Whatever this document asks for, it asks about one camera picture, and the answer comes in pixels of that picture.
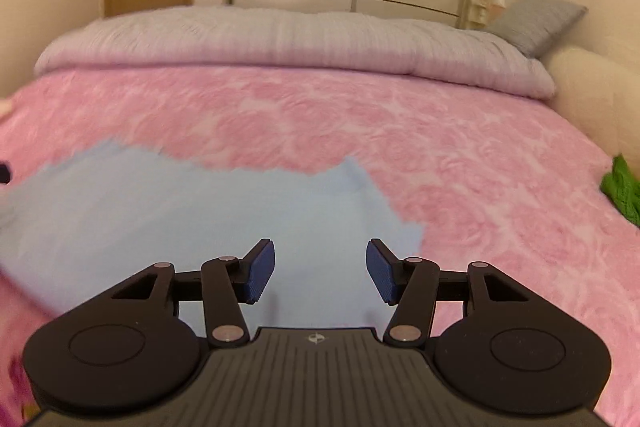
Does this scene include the grey checked pillow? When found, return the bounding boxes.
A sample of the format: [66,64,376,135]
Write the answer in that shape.
[484,0,589,58]

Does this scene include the pink floral blanket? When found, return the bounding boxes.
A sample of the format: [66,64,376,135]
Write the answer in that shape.
[0,67,640,427]

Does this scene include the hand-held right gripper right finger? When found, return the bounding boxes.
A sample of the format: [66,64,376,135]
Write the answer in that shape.
[366,238,531,350]

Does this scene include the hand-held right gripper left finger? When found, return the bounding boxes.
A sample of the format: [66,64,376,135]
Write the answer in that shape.
[107,238,276,350]

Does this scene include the large white pillow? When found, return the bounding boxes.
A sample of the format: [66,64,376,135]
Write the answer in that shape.
[542,47,640,170]

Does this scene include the green knit garment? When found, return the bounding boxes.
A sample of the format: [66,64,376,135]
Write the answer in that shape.
[600,153,640,226]

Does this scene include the light blue garment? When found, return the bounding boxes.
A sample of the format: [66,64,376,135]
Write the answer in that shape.
[0,142,427,343]

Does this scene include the striped grey duvet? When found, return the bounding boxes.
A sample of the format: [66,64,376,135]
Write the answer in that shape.
[34,5,558,100]

